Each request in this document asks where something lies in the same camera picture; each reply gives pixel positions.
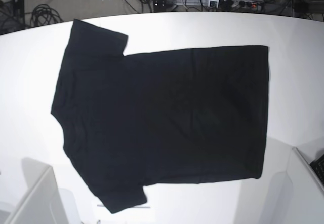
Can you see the white partition panel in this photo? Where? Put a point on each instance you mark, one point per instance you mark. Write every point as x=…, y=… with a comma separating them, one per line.
x=40, y=204
x=304, y=176

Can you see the left white partition panel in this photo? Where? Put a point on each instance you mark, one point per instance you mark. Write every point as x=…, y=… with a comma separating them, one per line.
x=40, y=204

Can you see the black keyboard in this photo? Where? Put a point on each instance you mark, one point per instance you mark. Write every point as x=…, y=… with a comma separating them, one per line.
x=317, y=166

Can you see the white power strip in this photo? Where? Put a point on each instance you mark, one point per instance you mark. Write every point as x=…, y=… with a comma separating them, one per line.
x=219, y=4

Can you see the right white partition panel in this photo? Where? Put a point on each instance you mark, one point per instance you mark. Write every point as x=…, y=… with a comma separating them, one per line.
x=304, y=176

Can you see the black T-shirt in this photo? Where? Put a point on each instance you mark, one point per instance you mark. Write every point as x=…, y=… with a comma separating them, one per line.
x=196, y=115

